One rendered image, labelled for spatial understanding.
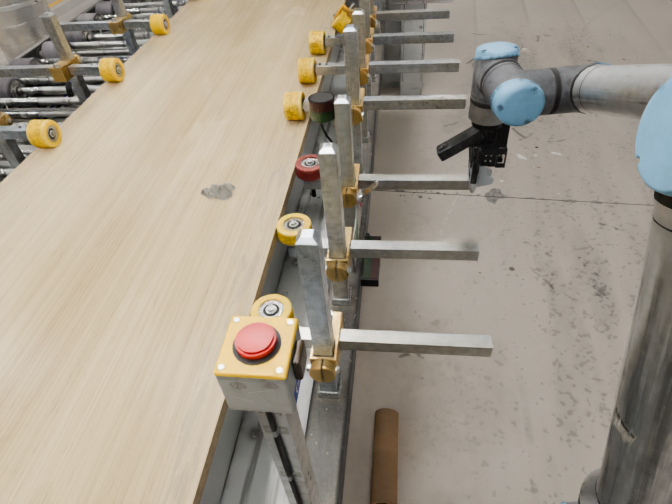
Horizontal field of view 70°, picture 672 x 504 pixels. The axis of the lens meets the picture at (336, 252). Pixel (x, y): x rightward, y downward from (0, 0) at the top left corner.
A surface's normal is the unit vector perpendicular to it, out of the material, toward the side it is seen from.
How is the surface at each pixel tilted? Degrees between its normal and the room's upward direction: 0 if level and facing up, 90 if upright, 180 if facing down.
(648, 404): 81
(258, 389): 90
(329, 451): 0
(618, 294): 0
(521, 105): 90
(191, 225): 0
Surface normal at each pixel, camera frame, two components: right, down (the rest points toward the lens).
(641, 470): -0.75, 0.34
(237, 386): -0.11, 0.69
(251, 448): -0.07, -0.72
